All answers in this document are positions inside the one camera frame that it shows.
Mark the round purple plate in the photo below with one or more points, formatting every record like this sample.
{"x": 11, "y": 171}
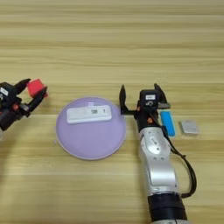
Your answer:
{"x": 90, "y": 140}

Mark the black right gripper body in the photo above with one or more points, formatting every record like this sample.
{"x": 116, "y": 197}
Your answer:
{"x": 148, "y": 119}

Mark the grey square block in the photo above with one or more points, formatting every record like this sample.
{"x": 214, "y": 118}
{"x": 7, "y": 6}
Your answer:
{"x": 189, "y": 127}

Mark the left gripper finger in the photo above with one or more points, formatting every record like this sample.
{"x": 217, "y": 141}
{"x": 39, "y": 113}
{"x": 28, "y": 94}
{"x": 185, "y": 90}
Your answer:
{"x": 38, "y": 99}
{"x": 22, "y": 84}

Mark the white test cassette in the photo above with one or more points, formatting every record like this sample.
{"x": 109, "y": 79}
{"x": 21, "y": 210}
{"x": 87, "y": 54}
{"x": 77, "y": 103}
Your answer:
{"x": 87, "y": 114}

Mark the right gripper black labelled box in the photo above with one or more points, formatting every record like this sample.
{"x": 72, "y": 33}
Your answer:
{"x": 149, "y": 98}

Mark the red cube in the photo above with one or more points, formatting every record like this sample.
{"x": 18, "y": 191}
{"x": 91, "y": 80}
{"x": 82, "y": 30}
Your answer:
{"x": 35, "y": 86}

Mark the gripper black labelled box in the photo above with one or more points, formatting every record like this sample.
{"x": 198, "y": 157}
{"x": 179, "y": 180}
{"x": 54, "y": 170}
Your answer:
{"x": 6, "y": 92}
{"x": 149, "y": 98}

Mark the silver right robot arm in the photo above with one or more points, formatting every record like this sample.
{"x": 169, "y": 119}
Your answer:
{"x": 159, "y": 166}

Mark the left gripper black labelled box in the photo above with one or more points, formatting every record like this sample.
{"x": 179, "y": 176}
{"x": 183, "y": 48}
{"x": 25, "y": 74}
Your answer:
{"x": 6, "y": 92}

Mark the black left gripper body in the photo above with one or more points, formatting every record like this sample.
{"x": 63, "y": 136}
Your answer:
{"x": 8, "y": 115}

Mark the blue rectangular block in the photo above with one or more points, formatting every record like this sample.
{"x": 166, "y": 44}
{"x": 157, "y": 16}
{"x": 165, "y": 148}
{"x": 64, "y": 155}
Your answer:
{"x": 168, "y": 122}

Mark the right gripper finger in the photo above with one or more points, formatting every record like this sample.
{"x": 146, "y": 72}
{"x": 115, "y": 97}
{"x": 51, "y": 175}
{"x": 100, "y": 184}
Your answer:
{"x": 162, "y": 98}
{"x": 122, "y": 99}

